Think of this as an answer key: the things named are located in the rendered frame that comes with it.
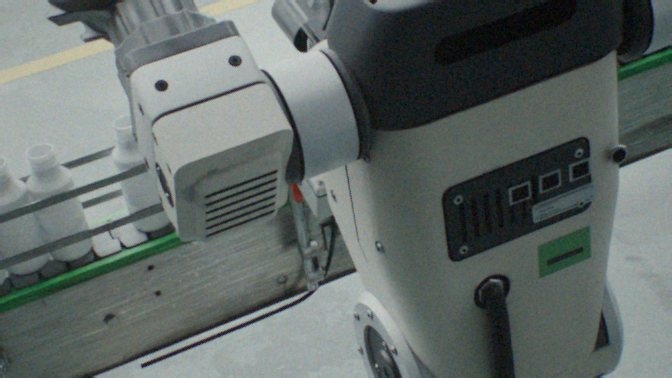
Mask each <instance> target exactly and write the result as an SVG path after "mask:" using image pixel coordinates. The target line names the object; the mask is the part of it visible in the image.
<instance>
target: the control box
mask: <svg viewBox="0 0 672 378"><path fill-rule="evenodd" d="M297 185H298V184H297ZM298 187H299V189H300V190H301V192H302V194H303V196H304V197H305V199H306V201H307V203H308V204H309V206H310V208H311V210H312V211H313V213H314V215H315V218H316V219H317V220H318V221H319V220H322V219H325V218H328V216H330V215H331V225H330V226H327V227H325V228H323V232H324V237H325V243H326V248H327V253H328V256H327V261H326V264H325V267H324V268H325V273H324V279H323V280H322V281H319V282H317V283H318V288H319V287H320V286H321V284H322V283H323V281H324V280H325V278H326V275H327V273H328V270H329V267H330V264H331V260H332V256H333V254H334V253H338V252H340V251H343V250H346V249H348V247H347V244H346V242H345V240H344V237H343V235H342V232H341V230H340V228H339V225H338V223H336V221H335V218H334V215H333V212H332V210H331V208H330V205H329V202H328V197H327V192H326V186H325V181H324V175H323V174H321V175H318V176H316V177H313V178H310V179H307V180H305V181H302V186H299V185H298ZM318 288H317V289H318ZM317 289H316V290H314V291H309V292H308V293H307V294H305V295H304V296H302V297H301V298H299V299H297V300H295V301H293V302H291V303H289V304H286V305H284V306H282V307H279V308H276V309H274V310H271V311H269V312H267V313H264V314H262V315H260V316H257V317H255V318H252V319H250V320H247V322H245V323H242V324H240V325H238V326H235V327H233V328H229V329H227V330H224V331H222V332H219V333H217V334H214V335H212V336H209V337H207V338H204V339H202V340H199V341H197V342H194V343H192V344H188V345H186V346H183V347H181V348H178V349H176V350H173V352H171V353H168V354H166V355H163V356H161V357H158V358H155V359H152V360H150V361H147V362H144V363H142V364H140V365H141V368H145V367H147V366H150V365H152V364H155V363H158V362H161V361H163V360H166V359H168V358H171V357H174V356H176V355H179V354H181V352H184V351H186V350H189V349H191V348H195V347H197V346H200V345H202V344H205V343H207V342H210V341H212V340H215V339H217V338H219V337H222V336H224V335H227V334H229V333H233V332H235V331H238V330H240V329H243V328H245V327H248V326H250V325H252V324H255V323H256V322H257V321H260V320H262V319H264V318H267V317H269V316H272V315H274V314H276V313H279V312H282V311H284V310H287V309H289V308H291V307H293V306H295V305H298V304H300V303H301V302H303V301H305V300H306V299H308V298H309V297H310V296H311V295H313V294H314V293H315V292H316V291H317Z"/></svg>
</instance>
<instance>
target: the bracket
mask: <svg viewBox="0 0 672 378"><path fill-rule="evenodd" d="M297 184H298V185H299V186H302V182H297V183H295V184H292V185H289V188H288V193H289V198H290V202H291V207H292V212H293V218H294V223H295V228H296V233H297V238H298V243H299V244H298V249H299V253H300V255H301V258H302V263H303V274H304V278H305V280H306V284H307V289H308V290H310V291H314V290H316V289H317V288H318V283H317V282H319V281H322V280H323V279H324V273H325V268H324V267H323V266H321V264H320V259H319V250H320V249H321V246H320V243H319V242H315V240H314V239H312V237H311V232H310V231H307V226H306V225H308V224H309V221H308V215H307V210H306V206H303V204H302V201H303V194H302V192H301V190H300V189H299V187H298V185H297ZM313 257H315V260H314V259H313ZM8 366H10V365H9V362H8V359H7V357H6V354H5V352H4V349H1V350H0V378H5V376H6V373H7V372H8V370H7V367H8Z"/></svg>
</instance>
